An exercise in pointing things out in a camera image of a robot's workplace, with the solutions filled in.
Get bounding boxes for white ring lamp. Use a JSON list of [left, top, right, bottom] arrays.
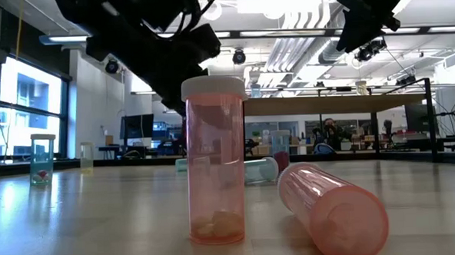
[[202, 0, 224, 22]]

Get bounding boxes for green bottle with red-white pills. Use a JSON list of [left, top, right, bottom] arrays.
[[27, 133, 58, 187]]

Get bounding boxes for red medicine bottle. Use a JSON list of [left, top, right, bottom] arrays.
[[276, 158, 391, 255]]

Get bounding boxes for person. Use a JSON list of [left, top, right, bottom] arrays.
[[321, 117, 347, 152]]

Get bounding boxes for white ceiling pipes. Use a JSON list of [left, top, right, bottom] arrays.
[[262, 0, 336, 74]]

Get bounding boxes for blue bottle with purple contents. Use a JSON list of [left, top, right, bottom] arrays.
[[269, 128, 294, 173]]

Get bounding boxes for black ceiling spotlight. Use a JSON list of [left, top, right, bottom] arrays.
[[104, 58, 121, 75], [231, 48, 247, 66]]

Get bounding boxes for blue machine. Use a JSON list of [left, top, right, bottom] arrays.
[[151, 119, 187, 157]]

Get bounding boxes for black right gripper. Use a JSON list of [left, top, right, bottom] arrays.
[[334, 0, 417, 54]]

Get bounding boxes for silver ventilation duct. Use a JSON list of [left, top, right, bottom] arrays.
[[317, 37, 349, 65]]

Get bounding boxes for black computer monitor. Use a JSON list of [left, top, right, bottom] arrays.
[[118, 113, 156, 140], [404, 102, 432, 134]]

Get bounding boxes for large window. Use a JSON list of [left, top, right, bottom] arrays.
[[0, 53, 76, 161]]

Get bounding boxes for black ceiling light cluster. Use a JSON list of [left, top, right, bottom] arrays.
[[353, 38, 388, 63]]

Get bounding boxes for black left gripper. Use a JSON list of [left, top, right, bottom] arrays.
[[85, 22, 224, 119]]

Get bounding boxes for white cap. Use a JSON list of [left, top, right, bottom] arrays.
[[180, 75, 255, 248]]

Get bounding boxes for blue round object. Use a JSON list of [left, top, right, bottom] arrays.
[[313, 141, 336, 155]]

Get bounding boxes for wooden shelf with black frame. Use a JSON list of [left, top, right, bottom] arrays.
[[242, 76, 440, 171]]

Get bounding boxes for LED light bar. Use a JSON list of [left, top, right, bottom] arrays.
[[38, 16, 455, 52]]

